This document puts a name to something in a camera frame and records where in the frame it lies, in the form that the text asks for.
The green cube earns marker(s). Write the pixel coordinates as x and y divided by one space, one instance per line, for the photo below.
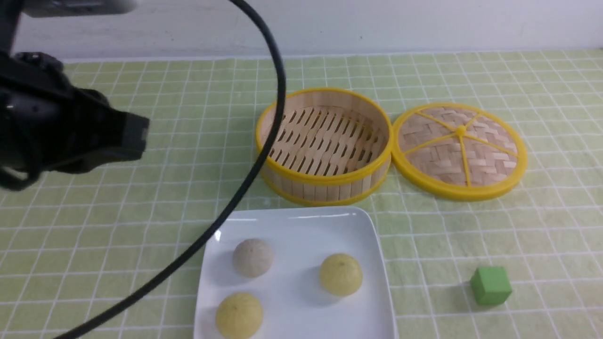
490 285

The yellow steamed bun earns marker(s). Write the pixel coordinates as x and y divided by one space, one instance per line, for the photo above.
239 316
341 275

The yellow bamboo steamer lid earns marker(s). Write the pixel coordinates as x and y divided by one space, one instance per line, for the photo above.
458 152

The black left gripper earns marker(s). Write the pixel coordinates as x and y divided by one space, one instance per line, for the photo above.
48 124

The yellow bamboo steamer basket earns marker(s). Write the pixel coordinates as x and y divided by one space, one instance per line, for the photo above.
333 148

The green checkered tablecloth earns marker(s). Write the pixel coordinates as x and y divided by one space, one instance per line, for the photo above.
71 246

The yellow steamed bun front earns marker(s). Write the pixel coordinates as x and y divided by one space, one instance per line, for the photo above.
239 316

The white square plate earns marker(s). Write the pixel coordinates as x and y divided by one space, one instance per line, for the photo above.
295 306

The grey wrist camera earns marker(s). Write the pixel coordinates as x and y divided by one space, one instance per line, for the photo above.
66 8

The white steamed bun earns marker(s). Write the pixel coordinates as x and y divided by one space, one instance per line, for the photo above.
252 257

